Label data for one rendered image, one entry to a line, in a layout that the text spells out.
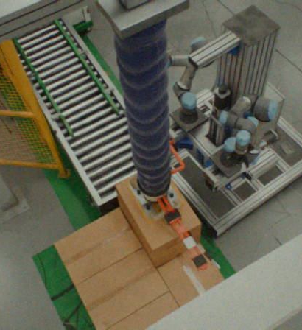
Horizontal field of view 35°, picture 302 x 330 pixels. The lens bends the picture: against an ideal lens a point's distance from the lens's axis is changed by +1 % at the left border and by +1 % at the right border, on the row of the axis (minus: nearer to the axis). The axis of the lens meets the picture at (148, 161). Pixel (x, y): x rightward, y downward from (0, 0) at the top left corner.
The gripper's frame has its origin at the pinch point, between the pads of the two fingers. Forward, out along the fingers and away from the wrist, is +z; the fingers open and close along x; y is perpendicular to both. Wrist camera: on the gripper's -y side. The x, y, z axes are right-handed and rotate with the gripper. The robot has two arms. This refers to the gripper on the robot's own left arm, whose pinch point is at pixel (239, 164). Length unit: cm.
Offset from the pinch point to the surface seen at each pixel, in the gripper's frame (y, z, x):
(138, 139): 53, -45, -28
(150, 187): 50, 13, -26
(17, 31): 92, -145, -33
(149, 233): 61, 58, -16
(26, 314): 170, 152, -53
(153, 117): 47, -67, -22
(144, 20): 49, -135, -19
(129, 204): 60, 58, -44
